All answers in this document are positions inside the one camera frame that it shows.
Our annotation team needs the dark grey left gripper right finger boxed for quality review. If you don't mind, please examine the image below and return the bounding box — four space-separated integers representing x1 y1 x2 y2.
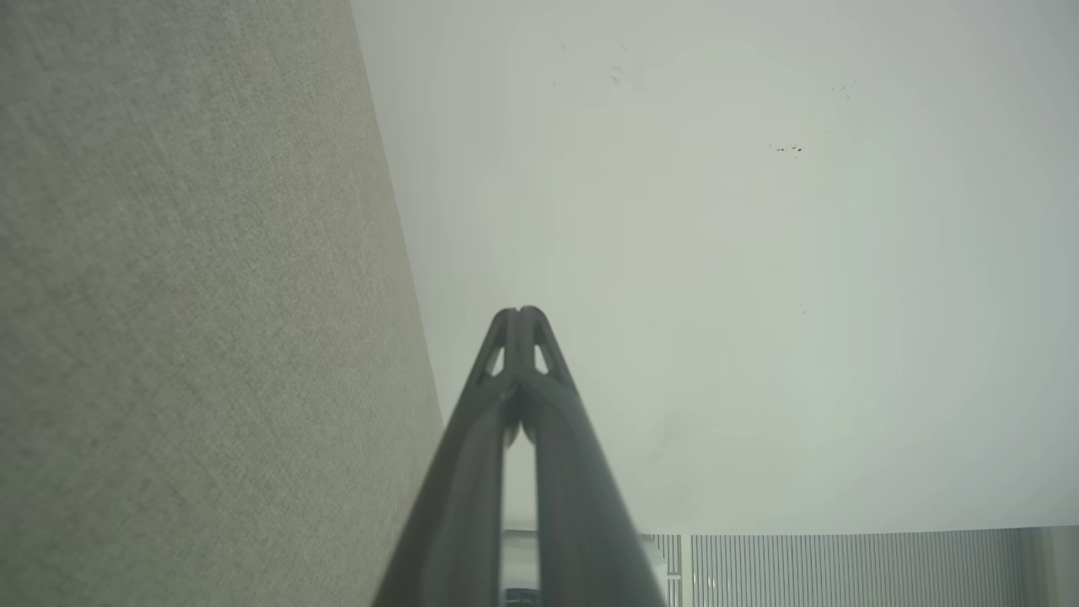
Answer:
519 306 668 607

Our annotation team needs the white ribbed panel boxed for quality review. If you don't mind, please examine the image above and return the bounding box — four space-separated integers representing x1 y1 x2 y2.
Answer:
645 526 1079 607

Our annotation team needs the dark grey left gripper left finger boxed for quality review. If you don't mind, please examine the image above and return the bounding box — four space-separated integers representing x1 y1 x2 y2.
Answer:
371 307 520 607

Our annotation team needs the grey fabric sofa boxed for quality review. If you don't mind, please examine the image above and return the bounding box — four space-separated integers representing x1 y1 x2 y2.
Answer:
0 0 444 607

